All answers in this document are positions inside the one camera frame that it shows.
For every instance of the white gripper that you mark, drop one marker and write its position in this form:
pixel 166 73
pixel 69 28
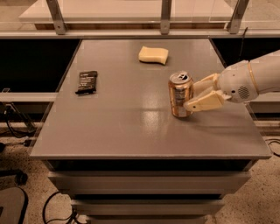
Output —
pixel 236 82

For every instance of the middle metal bracket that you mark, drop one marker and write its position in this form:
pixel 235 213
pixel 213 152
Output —
pixel 166 7

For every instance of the metal bracket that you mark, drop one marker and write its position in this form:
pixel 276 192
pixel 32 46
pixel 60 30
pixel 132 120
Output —
pixel 58 21
pixel 234 25
pixel 166 7

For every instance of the yellow sponge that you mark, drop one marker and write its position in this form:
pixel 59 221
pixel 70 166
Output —
pixel 155 55

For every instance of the grey drawer cabinet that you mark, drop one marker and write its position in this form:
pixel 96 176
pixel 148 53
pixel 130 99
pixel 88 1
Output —
pixel 121 155

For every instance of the right metal bracket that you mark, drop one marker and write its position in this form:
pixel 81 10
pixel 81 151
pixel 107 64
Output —
pixel 234 25

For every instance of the orange soda can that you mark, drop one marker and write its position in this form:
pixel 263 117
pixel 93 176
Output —
pixel 180 91

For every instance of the left metal bracket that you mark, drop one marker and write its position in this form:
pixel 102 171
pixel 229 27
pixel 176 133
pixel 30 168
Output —
pixel 58 21

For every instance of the black chair base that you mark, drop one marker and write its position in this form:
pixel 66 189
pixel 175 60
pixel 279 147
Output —
pixel 13 199

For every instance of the black rxbar chocolate wrapper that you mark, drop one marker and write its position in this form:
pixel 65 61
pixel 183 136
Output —
pixel 87 82

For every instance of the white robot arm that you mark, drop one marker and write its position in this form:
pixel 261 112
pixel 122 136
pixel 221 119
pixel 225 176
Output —
pixel 266 70

